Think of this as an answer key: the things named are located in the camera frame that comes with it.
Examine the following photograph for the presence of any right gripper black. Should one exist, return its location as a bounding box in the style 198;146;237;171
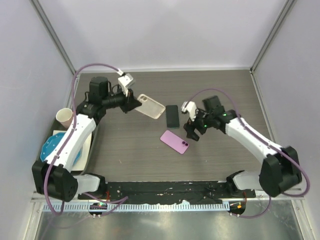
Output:
183;107;213;142

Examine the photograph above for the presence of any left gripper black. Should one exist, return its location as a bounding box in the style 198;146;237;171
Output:
102;86;142;114

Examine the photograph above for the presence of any black smartphone gold edge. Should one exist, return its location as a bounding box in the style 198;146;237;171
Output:
160;130;190;155

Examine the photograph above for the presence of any teal smartphone black screen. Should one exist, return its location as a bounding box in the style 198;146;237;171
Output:
165;105;180;129

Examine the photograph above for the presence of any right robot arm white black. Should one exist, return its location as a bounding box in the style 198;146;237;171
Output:
181;95;302;198

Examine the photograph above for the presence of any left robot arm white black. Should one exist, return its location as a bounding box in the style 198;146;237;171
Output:
32;73;142;202

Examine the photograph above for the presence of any pink mug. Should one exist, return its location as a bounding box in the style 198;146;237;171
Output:
55;108;74;129

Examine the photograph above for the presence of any dark green tray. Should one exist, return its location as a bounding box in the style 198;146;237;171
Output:
32;114;99;176

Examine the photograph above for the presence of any white square plate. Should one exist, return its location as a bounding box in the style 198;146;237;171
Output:
52;128;95;172

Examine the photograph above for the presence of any blue dotted plate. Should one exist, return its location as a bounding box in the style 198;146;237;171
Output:
40;132;85;165

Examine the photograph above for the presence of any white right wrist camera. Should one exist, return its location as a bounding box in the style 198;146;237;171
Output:
181;101;197;122

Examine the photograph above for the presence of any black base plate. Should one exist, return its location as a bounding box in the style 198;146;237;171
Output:
93;181;256;205

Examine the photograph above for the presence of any slotted cable duct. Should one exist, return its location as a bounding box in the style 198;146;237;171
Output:
42;201;230;212

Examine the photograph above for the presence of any aluminium front rail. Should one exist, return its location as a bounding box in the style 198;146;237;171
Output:
31;186;305;202

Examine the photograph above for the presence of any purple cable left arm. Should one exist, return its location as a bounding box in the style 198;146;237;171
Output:
43;63;126;217

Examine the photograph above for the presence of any left aluminium corner post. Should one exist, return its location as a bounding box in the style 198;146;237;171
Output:
29;0;76;74

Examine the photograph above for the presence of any aluminium corner post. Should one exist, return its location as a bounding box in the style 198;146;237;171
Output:
29;0;76;74
250;0;297;74

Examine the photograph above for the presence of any right aluminium corner post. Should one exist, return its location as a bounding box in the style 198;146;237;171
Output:
250;0;297;74

